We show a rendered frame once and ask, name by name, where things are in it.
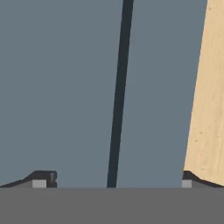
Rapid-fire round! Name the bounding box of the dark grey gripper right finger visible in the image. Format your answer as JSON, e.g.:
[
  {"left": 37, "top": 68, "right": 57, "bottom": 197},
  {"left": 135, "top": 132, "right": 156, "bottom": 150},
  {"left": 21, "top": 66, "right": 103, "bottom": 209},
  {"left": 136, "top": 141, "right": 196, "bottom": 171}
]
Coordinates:
[{"left": 181, "top": 170, "right": 224, "bottom": 189}]

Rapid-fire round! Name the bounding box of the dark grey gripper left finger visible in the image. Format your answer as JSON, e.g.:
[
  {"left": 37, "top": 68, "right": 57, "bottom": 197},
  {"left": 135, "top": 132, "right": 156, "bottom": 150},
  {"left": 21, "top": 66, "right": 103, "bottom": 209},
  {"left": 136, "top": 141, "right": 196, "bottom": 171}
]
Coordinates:
[{"left": 0, "top": 170, "right": 59, "bottom": 189}]

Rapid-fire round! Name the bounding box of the grey-blue cabinet front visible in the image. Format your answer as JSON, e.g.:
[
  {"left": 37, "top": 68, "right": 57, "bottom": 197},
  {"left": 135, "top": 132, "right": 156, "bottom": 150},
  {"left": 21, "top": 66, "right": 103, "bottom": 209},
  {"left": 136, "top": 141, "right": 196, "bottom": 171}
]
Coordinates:
[
  {"left": 0, "top": 0, "right": 125, "bottom": 189},
  {"left": 115, "top": 0, "right": 209, "bottom": 189}
]

